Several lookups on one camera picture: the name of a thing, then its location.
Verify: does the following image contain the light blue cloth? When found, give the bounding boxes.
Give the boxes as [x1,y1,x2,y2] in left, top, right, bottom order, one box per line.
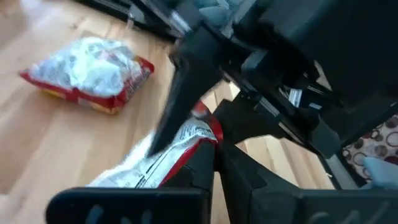
[192,0,249,30]
[362,156,398,190]

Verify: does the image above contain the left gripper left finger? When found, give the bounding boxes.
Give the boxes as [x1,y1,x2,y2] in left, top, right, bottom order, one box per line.
[160,141,217,191]

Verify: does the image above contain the red Maruchan noodle pack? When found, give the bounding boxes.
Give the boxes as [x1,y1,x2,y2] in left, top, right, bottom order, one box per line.
[17,35,155,115]
[86,101,224,189]

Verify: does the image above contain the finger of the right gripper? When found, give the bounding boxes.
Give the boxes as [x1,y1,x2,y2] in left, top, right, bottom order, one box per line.
[214,91,289,147]
[147,27,226,158]

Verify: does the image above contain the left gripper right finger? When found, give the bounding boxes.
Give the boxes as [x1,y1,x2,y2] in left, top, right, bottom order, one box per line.
[216,142,300,224]

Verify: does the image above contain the circle-patterned cloth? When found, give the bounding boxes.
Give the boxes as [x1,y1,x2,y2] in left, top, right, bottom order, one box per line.
[341,114,398,185]

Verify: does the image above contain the black aluminium rig frame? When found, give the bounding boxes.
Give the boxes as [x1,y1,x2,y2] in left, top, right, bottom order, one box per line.
[73,0,203,43]

